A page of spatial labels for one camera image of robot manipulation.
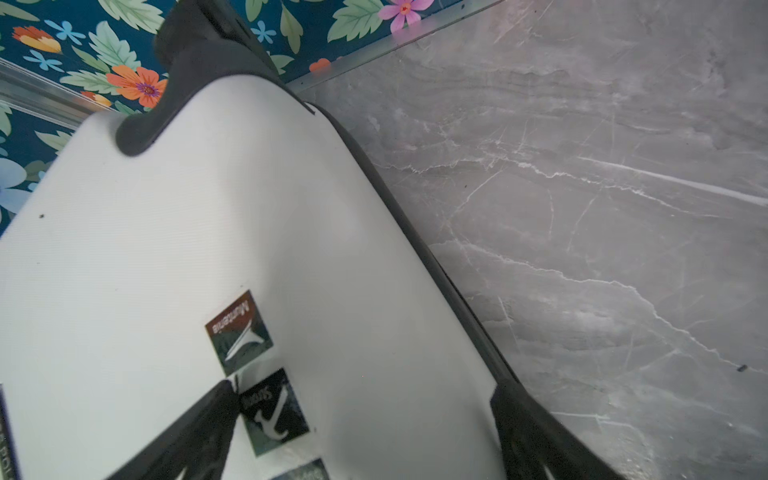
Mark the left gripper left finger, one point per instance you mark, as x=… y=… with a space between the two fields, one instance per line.
x=195 y=446

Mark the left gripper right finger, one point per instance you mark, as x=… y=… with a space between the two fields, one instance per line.
x=535 y=445

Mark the white hard-shell suitcase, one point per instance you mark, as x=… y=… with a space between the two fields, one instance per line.
x=234 y=232

